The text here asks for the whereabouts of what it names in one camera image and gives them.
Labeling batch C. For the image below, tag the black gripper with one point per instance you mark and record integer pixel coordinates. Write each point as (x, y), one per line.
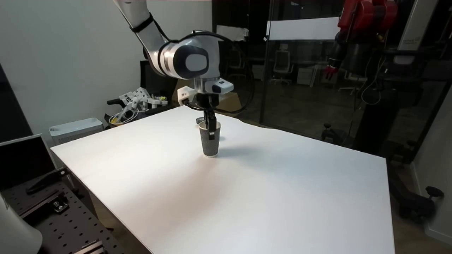
(208, 100)

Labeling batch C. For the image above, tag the grey paper cup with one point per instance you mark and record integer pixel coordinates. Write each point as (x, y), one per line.
(211, 145)

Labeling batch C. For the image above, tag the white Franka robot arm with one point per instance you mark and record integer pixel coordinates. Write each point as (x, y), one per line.
(184, 57)

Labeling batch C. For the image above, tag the white flat box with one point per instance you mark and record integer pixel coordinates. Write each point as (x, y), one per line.
(75, 128)

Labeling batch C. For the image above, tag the white whiteboard panel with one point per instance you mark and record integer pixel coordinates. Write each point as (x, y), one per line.
(304, 28)

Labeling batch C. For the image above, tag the black monitor screen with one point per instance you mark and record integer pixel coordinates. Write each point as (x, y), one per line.
(23, 159)

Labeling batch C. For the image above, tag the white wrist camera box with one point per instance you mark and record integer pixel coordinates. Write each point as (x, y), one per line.
(222, 86)

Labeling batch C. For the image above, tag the small black metal bracket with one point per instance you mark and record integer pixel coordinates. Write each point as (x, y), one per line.
(60, 204)

